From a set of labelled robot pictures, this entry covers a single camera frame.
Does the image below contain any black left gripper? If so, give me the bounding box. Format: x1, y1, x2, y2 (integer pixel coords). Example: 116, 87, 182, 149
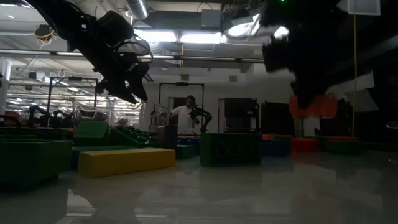
77, 11, 153, 105

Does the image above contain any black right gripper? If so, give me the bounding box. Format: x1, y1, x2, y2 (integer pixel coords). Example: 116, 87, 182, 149
262, 30, 330, 110

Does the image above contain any red block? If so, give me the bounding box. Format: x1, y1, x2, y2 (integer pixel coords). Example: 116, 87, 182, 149
291, 138, 320, 153

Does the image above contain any black cabinet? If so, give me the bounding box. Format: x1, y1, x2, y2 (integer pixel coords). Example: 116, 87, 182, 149
224, 98, 260, 134
260, 101, 295, 136

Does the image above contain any fluorescent ceiling light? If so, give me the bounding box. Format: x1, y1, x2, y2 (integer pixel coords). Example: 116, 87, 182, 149
179, 32, 223, 44
133, 29, 178, 44

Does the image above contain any person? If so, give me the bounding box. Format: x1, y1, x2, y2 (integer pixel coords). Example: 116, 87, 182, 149
170, 95, 197, 136

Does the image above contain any small blue block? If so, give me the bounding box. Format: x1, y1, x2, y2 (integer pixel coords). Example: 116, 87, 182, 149
262, 139, 282, 157

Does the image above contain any long yellow block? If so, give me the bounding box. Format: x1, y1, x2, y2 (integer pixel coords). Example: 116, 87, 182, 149
77, 147, 177, 179

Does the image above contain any grey ceiling pipe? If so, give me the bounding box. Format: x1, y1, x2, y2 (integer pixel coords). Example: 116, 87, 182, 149
0, 49, 265, 64

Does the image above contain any white ceiling box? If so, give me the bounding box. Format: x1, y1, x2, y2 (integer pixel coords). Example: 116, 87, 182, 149
337, 0, 381, 16

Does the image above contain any grey ceiling unit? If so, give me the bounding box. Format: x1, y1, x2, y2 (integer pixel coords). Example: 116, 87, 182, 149
201, 8, 222, 29

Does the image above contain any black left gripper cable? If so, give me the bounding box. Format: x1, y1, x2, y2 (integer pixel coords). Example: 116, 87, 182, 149
113, 39, 155, 65

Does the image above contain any black metal frame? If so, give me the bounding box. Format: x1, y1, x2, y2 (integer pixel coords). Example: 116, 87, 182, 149
46, 75, 100, 125
158, 81, 205, 135

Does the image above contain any silver ventilation duct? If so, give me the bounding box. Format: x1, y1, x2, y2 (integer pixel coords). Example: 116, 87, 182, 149
124, 0, 150, 20

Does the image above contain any hanging cable reel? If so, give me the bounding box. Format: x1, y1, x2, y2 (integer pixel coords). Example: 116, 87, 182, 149
34, 24, 56, 43

